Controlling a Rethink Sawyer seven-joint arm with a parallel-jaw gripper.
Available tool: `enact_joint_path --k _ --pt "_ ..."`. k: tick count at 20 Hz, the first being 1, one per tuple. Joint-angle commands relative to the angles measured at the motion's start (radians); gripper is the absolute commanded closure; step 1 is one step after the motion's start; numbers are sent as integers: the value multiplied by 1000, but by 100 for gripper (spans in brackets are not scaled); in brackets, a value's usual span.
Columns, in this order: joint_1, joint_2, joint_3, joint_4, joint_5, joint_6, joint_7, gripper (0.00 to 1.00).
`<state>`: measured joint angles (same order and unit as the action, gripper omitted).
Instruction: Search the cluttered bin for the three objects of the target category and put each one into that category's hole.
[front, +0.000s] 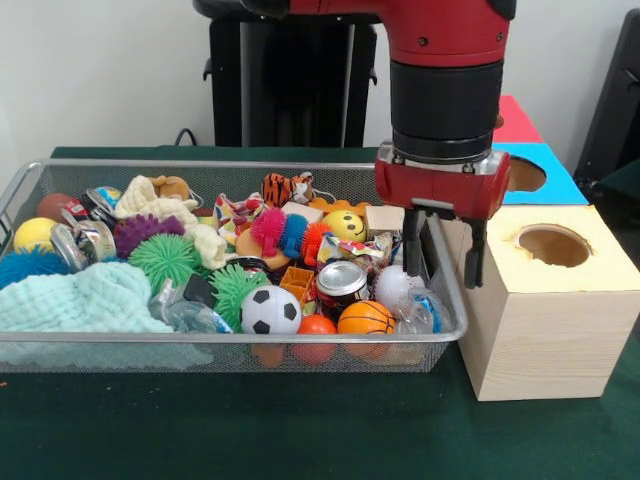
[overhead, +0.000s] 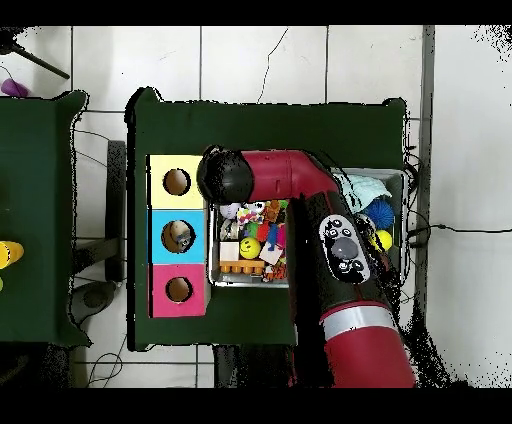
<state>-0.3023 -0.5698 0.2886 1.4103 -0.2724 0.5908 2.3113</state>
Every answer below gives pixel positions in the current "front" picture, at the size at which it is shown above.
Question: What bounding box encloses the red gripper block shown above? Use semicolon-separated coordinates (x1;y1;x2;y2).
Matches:
374;141;512;290

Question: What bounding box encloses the bottle with blue label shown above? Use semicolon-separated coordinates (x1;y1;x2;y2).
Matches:
394;289;446;335

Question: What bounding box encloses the orange basketball toy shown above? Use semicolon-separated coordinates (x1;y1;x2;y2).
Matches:
337;299;396;335

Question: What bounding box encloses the silver soda can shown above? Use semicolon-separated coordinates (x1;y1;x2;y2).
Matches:
316;260;370;316

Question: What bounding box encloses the wooden box with three holes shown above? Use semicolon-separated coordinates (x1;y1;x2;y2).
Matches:
439;94;640;401

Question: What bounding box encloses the silver mesh bin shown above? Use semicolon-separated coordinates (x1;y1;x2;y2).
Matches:
0;158;471;375

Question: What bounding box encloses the white baseball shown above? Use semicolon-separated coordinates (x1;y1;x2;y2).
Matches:
373;264;426;307

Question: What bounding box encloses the yellow smiley face ball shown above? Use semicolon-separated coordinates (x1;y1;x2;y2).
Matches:
322;209;369;244

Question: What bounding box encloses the red rubber ball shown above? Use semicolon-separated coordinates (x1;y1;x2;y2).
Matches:
297;314;338;335

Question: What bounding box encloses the orange tiger plush toy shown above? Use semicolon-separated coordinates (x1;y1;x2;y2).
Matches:
262;171;316;207

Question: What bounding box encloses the black and white soccer ball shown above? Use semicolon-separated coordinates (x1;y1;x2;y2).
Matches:
240;285;303;335

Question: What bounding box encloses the green spiky ball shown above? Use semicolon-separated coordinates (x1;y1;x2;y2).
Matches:
127;234;204;294
208;263;271;332

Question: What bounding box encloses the black flat panel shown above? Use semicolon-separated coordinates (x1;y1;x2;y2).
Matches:
573;8;640;186

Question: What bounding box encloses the mint green cloth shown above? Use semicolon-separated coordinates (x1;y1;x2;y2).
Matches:
0;261;176;334

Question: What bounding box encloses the plain yellow ball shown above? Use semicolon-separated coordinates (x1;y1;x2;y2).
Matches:
13;217;59;254

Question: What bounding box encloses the blue spiky ball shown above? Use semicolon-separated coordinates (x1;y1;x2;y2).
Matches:
0;252;71;291

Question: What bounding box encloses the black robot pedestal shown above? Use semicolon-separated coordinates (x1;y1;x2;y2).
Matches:
192;0;394;148

